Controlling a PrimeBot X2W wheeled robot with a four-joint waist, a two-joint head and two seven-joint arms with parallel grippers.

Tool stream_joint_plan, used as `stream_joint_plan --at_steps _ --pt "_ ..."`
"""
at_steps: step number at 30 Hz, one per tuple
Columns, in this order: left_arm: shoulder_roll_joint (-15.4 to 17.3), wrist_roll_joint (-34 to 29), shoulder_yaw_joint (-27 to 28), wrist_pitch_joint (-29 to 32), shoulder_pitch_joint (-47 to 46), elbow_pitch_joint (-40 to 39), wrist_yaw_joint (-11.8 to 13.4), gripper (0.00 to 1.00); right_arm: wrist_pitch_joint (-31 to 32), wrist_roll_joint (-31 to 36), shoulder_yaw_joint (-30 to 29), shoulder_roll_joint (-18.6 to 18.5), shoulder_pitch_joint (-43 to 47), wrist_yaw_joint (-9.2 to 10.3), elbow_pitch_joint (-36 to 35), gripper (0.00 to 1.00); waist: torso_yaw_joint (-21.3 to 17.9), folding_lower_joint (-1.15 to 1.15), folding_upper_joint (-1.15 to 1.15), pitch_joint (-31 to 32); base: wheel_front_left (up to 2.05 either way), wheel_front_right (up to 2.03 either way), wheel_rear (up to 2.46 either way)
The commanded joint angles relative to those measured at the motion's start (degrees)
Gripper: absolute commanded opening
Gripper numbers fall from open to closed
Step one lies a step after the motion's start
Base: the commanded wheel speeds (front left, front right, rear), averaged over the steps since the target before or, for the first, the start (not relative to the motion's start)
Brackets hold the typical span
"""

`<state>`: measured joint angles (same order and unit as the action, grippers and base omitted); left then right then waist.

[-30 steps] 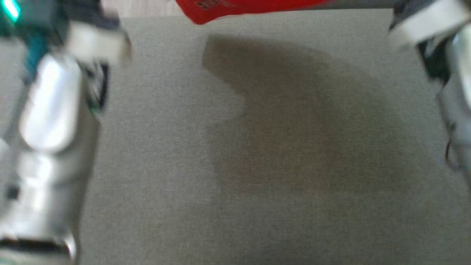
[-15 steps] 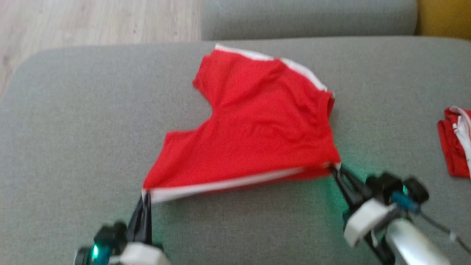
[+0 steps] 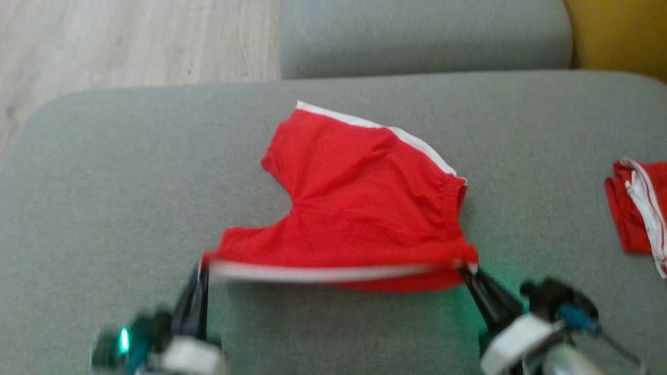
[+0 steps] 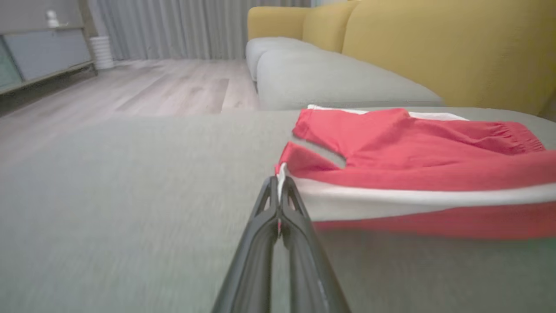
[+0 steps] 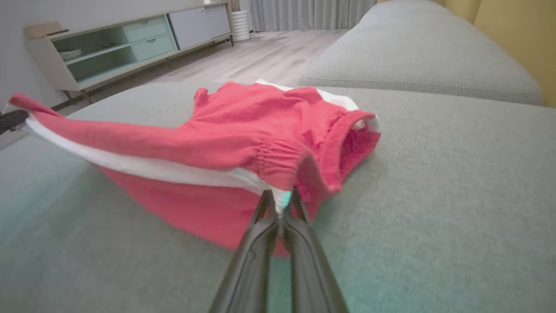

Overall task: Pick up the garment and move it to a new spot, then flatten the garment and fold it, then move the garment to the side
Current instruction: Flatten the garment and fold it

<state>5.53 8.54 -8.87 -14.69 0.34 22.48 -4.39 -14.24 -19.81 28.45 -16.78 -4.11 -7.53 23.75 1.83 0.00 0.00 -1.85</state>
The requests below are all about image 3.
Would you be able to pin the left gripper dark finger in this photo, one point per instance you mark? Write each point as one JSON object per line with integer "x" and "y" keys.
{"x": 185, "y": 307}
{"x": 203, "y": 307}

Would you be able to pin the grey fabric sofa cushion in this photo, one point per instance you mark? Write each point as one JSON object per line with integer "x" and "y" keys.
{"x": 417, "y": 36}

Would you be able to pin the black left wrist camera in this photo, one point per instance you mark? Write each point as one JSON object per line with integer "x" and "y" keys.
{"x": 140, "y": 338}

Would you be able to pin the left gripper white grey body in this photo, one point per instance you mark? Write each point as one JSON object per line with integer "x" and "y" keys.
{"x": 193, "y": 357}

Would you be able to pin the large grey fabric sofa seat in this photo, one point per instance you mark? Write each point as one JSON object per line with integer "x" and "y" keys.
{"x": 104, "y": 208}

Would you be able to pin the red shorts with white trim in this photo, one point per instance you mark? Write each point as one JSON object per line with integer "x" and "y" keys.
{"x": 365, "y": 208}

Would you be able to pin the mustard yellow panel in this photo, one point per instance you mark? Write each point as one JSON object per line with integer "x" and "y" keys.
{"x": 620, "y": 31}

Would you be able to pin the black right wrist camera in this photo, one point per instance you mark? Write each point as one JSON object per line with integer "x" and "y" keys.
{"x": 557, "y": 304}

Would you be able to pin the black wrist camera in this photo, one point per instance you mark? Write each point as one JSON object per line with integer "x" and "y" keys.
{"x": 140, "y": 338}
{"x": 557, "y": 304}

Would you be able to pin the right gripper white grey body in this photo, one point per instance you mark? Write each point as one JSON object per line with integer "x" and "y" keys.
{"x": 516, "y": 344}

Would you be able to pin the red jersey with striped trim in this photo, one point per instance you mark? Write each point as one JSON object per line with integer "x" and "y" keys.
{"x": 633, "y": 219}

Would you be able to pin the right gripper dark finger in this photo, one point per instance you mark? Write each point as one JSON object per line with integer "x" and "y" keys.
{"x": 482, "y": 307}
{"x": 503, "y": 297}

